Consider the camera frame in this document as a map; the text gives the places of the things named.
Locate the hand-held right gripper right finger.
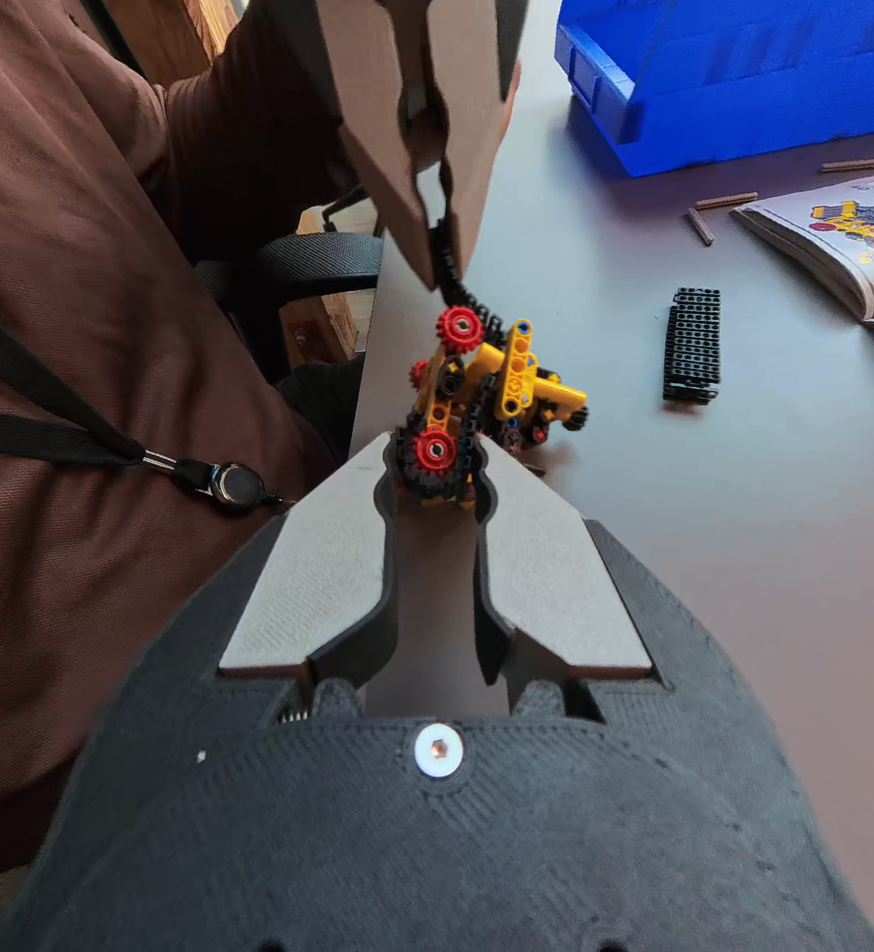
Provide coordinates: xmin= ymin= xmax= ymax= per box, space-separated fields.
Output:
xmin=473 ymin=437 xmax=654 ymax=689

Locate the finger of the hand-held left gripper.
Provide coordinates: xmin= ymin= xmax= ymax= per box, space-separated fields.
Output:
xmin=426 ymin=0 xmax=512 ymax=280
xmin=316 ymin=0 xmax=439 ymax=291

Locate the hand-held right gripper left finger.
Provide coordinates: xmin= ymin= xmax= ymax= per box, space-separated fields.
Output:
xmin=217 ymin=433 xmax=399 ymax=689

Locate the black lego track strip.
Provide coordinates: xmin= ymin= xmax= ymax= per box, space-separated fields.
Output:
xmin=662 ymin=286 xmax=723 ymax=406
xmin=394 ymin=214 xmax=506 ymax=507

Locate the yellow lego bulldozer model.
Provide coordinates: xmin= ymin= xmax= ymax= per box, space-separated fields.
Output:
xmin=394 ymin=303 xmax=590 ymax=516

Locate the lego instruction booklet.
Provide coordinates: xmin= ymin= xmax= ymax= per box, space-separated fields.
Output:
xmin=729 ymin=176 xmax=874 ymax=342

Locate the person's left hand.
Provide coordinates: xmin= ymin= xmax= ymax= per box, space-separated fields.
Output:
xmin=400 ymin=95 xmax=450 ymax=177

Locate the blue plastic bin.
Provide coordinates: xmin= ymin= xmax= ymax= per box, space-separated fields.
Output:
xmin=554 ymin=0 xmax=874 ymax=179

